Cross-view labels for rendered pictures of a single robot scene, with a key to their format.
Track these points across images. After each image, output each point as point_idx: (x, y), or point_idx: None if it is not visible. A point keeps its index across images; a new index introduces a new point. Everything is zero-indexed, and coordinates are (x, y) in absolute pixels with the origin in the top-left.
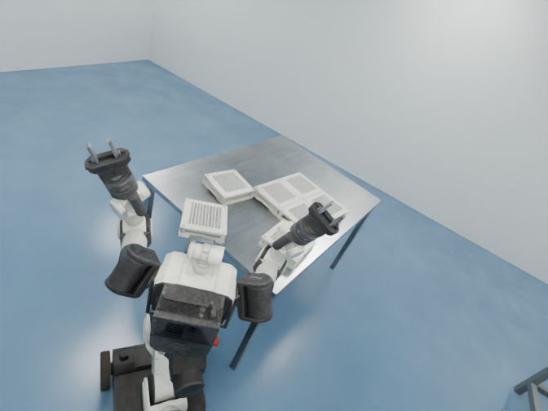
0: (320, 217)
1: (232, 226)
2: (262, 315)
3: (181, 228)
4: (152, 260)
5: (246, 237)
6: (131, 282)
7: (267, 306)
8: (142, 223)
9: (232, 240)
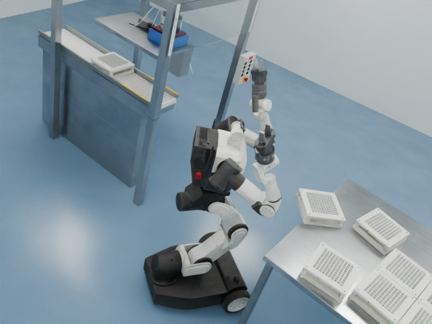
0: None
1: (329, 232)
2: (212, 177)
3: (298, 189)
4: (230, 125)
5: (321, 242)
6: (218, 128)
7: (218, 175)
8: None
9: (310, 231)
